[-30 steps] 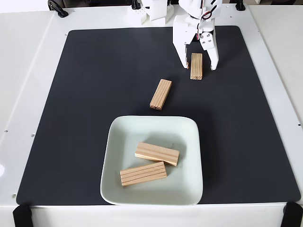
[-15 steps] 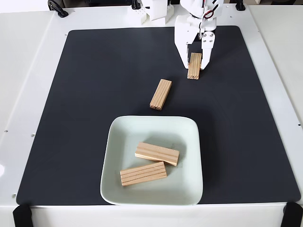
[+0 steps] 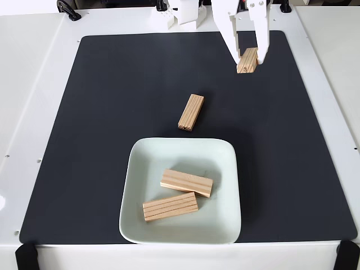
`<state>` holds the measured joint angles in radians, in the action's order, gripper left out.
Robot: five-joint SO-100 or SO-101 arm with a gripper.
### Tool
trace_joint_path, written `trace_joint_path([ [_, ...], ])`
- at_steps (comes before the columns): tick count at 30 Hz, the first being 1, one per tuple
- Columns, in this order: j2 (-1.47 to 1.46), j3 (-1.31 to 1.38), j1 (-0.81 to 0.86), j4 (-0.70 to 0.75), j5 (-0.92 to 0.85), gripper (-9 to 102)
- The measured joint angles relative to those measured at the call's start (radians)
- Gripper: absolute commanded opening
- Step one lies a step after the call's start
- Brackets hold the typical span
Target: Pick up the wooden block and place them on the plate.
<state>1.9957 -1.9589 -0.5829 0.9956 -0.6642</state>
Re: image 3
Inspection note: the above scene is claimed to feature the wooden block printed three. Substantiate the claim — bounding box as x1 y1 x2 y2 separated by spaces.
236 47 259 74

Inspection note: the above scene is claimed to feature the grooved wooden block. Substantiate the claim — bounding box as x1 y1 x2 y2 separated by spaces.
142 192 199 223
160 168 214 199
177 93 205 132

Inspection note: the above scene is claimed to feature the pale green square plate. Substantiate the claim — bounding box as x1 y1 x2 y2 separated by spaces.
118 137 242 245

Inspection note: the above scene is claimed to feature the black rubber mat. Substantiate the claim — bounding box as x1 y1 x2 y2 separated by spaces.
19 30 358 245

